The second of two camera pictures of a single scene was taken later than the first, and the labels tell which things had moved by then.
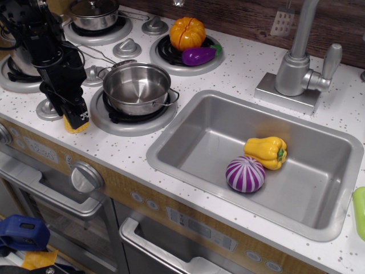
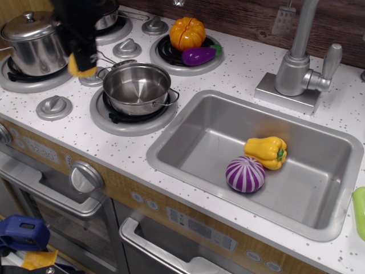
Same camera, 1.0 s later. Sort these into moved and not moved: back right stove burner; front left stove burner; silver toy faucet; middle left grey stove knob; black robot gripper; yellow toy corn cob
Moved: yellow toy corn cob; black robot gripper
Not moved: front left stove burner; middle left grey stove knob; back right stove burner; silver toy faucet
